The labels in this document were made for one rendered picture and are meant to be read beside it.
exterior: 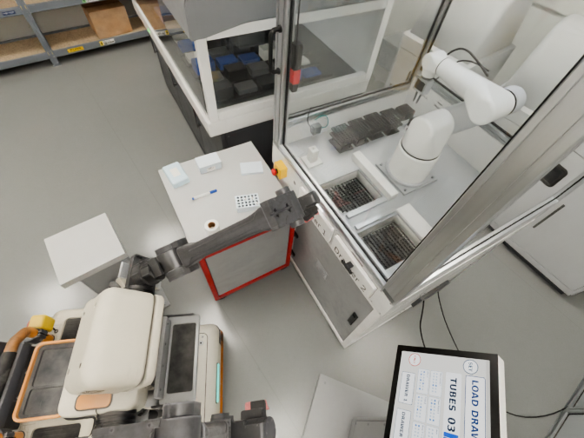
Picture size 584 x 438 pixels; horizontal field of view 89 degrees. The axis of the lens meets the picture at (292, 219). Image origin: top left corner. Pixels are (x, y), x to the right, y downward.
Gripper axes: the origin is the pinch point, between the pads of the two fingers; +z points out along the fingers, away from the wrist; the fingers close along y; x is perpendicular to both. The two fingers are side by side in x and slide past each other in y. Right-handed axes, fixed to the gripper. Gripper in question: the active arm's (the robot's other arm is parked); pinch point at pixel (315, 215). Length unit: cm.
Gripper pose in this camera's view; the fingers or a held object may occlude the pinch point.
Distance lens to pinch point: 140.0
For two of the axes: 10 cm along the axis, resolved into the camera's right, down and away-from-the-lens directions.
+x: -4.6, -7.6, 4.6
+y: 7.3, -6.2, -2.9
